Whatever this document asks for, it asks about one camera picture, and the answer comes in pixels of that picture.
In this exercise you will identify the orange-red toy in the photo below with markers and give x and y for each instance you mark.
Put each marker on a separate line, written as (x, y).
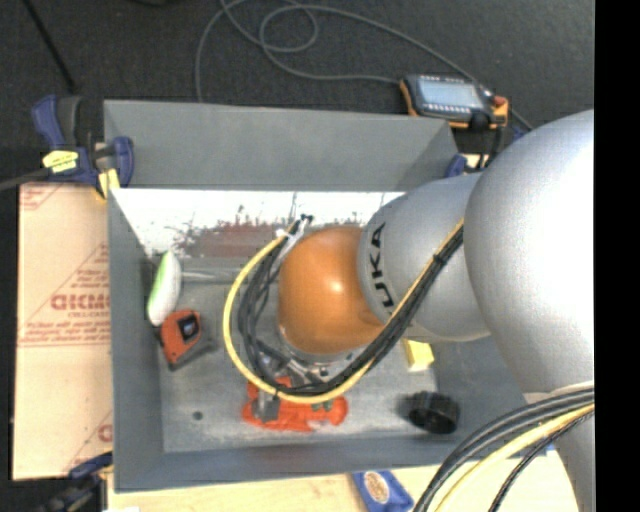
(300, 415)

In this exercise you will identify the yellow block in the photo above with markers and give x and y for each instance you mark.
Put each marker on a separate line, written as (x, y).
(419, 355)

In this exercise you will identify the orange and black tape measure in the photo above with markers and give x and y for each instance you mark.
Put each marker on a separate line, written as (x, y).
(182, 336)

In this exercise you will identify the black ribbed round cap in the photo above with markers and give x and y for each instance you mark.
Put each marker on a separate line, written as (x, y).
(434, 412)

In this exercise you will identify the white and green oval object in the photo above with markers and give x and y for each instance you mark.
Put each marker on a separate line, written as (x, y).
(164, 290)

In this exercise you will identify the grey metal bin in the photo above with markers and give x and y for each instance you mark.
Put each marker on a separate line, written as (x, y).
(280, 145)

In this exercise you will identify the brown cardboard board red print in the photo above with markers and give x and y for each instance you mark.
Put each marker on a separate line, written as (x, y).
(60, 380)

